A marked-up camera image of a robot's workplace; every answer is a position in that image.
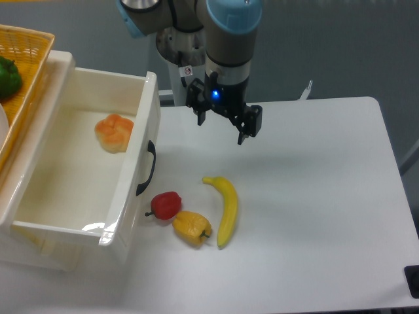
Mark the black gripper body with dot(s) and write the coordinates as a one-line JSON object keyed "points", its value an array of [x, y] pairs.
{"points": [[224, 99]]}

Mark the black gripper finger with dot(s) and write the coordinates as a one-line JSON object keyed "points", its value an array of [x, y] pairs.
{"points": [[196, 101], [248, 121]]}

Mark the white top drawer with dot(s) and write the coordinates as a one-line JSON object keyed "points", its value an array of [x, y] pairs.
{"points": [[79, 193]]}

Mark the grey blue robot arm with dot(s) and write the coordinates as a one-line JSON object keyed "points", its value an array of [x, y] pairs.
{"points": [[208, 46]]}

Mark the white drawer cabinet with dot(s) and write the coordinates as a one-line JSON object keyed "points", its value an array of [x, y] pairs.
{"points": [[20, 244]]}

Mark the orange bread roll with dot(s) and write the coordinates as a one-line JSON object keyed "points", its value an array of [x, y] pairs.
{"points": [[114, 132]]}

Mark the yellow banana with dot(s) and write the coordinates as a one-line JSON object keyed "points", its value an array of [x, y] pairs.
{"points": [[230, 208]]}

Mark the yellow bell pepper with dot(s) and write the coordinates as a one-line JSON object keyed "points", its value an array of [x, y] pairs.
{"points": [[192, 227]]}

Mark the red bell pepper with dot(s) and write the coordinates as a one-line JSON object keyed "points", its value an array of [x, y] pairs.
{"points": [[165, 206]]}

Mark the yellow woven basket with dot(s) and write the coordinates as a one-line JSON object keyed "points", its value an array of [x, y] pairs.
{"points": [[29, 50]]}

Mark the green bell pepper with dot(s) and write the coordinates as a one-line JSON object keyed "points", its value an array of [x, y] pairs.
{"points": [[11, 80]]}

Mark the black table corner fixture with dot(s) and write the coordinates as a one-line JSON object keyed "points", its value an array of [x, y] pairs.
{"points": [[412, 277]]}

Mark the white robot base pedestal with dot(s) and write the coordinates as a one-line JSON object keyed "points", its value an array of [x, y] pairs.
{"points": [[185, 55]]}

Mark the white bracket behind table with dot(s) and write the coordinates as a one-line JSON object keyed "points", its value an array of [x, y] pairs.
{"points": [[306, 92]]}

